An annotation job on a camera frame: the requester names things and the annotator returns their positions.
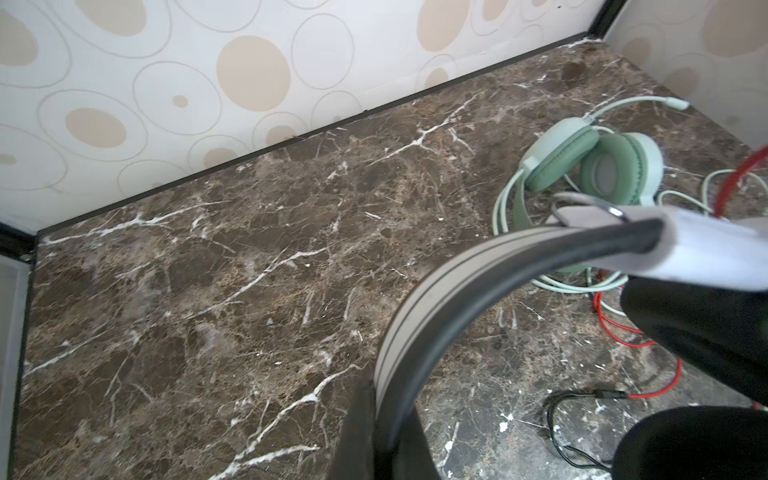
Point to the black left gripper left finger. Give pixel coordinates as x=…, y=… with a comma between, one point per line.
x=354, y=455

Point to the white black headphones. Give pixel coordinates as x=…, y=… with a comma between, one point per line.
x=610, y=342

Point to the black vertical frame post left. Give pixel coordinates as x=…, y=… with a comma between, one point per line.
x=16, y=244

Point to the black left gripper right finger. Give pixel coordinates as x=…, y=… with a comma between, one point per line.
x=412, y=459

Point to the mint green headphones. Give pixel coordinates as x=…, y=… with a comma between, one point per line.
x=619, y=168

